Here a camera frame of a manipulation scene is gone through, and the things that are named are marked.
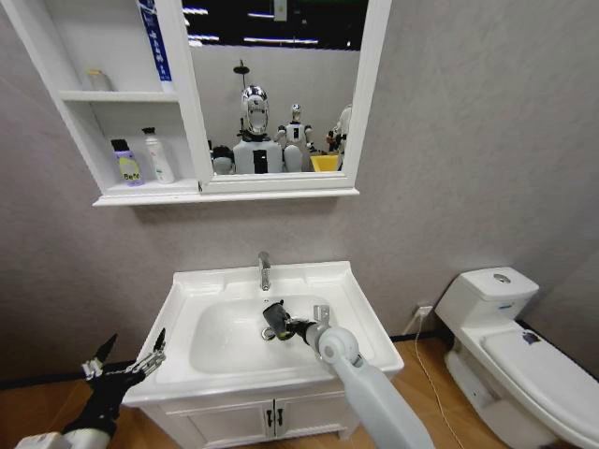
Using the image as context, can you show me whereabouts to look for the purple shampoo bottle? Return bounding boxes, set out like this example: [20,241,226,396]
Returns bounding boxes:
[110,138,144,189]

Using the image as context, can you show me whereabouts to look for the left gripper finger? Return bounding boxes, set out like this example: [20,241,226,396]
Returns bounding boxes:
[124,326,168,377]
[80,333,119,381]

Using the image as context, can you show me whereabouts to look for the white power cable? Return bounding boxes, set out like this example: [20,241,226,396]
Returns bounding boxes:
[401,311,458,449]

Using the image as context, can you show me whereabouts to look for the white wall cabinet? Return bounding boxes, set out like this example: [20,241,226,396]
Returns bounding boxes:
[2,0,361,208]

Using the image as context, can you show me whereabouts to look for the white toilet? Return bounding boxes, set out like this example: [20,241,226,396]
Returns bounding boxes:
[433,266,599,449]

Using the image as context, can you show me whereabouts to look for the white ceramic washbasin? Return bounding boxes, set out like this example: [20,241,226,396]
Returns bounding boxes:
[122,260,405,408]

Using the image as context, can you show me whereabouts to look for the white vanity cabinet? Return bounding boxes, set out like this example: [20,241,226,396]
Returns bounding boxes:
[135,373,390,449]

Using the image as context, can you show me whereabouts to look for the white facial cleanser bottle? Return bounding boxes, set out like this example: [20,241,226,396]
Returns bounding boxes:
[141,126,176,185]

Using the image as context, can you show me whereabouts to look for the white framed mirror door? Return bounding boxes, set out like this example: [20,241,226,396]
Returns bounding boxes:
[161,0,392,196]

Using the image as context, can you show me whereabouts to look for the chrome faucet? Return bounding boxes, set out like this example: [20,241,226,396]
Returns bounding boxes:
[256,251,273,293]

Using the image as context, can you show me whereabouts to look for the small jar yellow lid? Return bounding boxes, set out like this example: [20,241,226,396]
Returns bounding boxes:
[85,68,114,93]

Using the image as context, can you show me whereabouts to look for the dark grey towel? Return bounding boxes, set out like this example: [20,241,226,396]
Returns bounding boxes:
[262,299,290,341]

